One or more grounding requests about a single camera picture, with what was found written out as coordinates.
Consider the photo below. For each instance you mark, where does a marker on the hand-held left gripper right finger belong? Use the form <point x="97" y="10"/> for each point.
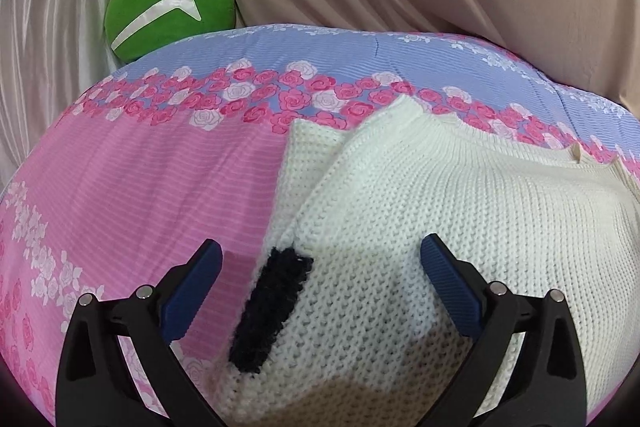
<point x="447" y="279"/>

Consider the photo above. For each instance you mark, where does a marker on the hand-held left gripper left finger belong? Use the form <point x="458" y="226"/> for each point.
<point x="192" y="279"/>

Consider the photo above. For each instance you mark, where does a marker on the white red black knit sweater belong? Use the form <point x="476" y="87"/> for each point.
<point x="450" y="217"/>

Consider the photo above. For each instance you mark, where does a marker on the pink floral bed sheet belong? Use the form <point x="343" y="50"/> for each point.
<point x="150" y="167"/>

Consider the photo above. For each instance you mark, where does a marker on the green round cushion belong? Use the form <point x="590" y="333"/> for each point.
<point x="165" y="7"/>

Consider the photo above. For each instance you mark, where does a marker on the white satin curtain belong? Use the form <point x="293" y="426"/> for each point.
<point x="55" y="22"/>

